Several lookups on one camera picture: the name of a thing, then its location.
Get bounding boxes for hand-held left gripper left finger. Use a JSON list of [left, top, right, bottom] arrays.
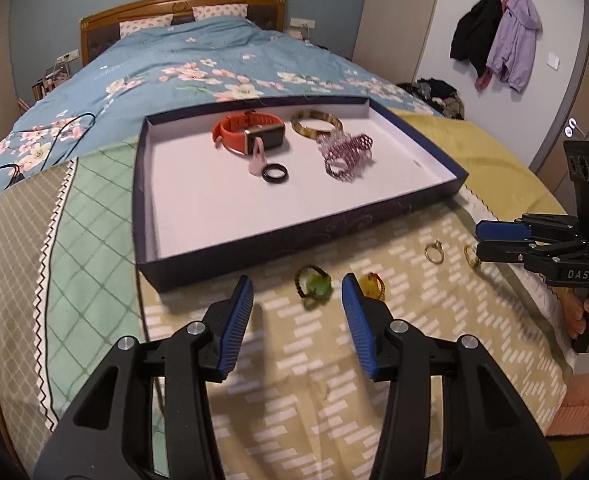
[[33, 275, 255, 480]]

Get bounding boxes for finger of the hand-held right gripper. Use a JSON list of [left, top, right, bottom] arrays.
[[475, 214, 582, 243], [475, 239, 587, 267]]

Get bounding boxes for purple jacket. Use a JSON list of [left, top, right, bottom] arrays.
[[475, 0, 542, 93]]

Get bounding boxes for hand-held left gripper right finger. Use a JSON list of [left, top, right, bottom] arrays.
[[341, 272, 561, 480]]

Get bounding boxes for white patterned pillow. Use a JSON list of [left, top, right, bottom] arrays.
[[119, 14, 174, 38], [192, 3, 249, 23]]

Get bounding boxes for dark blue shallow box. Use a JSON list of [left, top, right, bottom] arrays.
[[132, 96, 470, 295]]

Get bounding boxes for black jacket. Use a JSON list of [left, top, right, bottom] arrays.
[[449, 0, 504, 76]]

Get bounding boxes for person's right hand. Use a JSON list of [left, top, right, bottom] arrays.
[[563, 287, 589, 338]]

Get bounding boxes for cluttered nightstand bottles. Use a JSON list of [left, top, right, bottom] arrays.
[[30, 57, 70, 101]]

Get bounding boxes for amber bangle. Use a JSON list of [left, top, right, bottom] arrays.
[[291, 109, 344, 140]]

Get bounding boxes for clear crystal bead bracelet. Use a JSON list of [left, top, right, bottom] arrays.
[[317, 127, 352, 153]]

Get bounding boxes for black cable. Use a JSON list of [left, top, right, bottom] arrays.
[[0, 112, 96, 201]]

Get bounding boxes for blue floral duvet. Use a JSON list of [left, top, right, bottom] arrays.
[[0, 15, 445, 221]]

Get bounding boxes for beige door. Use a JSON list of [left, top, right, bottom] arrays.
[[527, 0, 589, 201]]

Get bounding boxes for amber stone ring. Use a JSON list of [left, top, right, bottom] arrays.
[[357, 272, 387, 301]]

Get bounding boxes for pile of dark clothes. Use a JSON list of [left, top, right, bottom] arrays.
[[395, 77, 466, 121]]

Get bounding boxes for green stone beaded ring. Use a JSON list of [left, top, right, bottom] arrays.
[[294, 265, 334, 302]]

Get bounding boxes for orange smartwatch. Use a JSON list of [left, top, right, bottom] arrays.
[[211, 112, 286, 157]]

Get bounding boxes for purple beaded bracelet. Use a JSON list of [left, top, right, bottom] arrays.
[[321, 132, 376, 181]]

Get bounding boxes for beige wardrobe beside coat rack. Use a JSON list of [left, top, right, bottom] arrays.
[[351, 0, 445, 86]]

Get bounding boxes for wooden headboard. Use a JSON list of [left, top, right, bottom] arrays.
[[79, 0, 288, 68]]

